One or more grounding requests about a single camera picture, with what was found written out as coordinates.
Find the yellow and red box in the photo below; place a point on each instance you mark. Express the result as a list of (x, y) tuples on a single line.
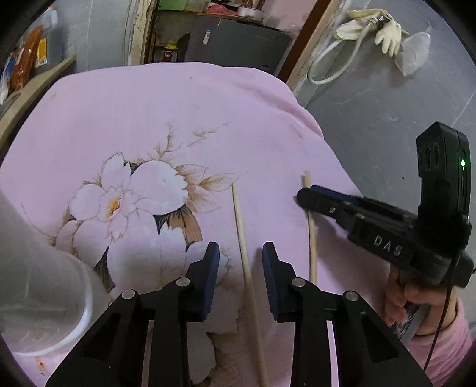
[(171, 52)]

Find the orange snack packet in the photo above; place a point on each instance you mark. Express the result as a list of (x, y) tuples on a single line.
[(26, 55)]

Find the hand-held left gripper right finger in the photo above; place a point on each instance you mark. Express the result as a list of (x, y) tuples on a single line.
[(270, 282)]

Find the wooden shelf board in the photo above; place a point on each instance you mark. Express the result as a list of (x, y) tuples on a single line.
[(37, 80)]

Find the worn wooden door frame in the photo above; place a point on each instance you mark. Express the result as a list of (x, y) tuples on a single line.
[(139, 33)]

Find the round metal pot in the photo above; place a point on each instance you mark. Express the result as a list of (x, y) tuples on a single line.
[(251, 13)]

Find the clear plastic bag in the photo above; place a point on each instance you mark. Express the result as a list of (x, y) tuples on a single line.
[(411, 52)]

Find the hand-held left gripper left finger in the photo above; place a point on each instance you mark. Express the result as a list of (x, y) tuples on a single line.
[(210, 282)]

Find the person's right hand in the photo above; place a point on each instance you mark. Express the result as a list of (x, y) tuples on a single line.
[(431, 301)]

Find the white work glove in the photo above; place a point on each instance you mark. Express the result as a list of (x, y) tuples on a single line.
[(388, 35), (349, 29)]

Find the pink floral blanket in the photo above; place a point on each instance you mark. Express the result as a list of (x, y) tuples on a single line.
[(148, 111)]

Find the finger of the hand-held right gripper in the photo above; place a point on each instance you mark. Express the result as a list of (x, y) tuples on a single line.
[(372, 206), (323, 204)]

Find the grey metal cabinet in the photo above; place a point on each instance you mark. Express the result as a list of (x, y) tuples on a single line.
[(238, 44)]

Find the thin pale wooden chopstick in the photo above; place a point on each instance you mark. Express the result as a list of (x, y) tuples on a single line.
[(243, 238)]

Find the translucent white plastic container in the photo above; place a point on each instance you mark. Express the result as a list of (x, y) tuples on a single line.
[(37, 297)]

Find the light wooden plank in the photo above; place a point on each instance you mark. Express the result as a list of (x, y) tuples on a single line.
[(312, 41)]

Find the person's right forearm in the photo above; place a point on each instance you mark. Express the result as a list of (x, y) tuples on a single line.
[(446, 353)]

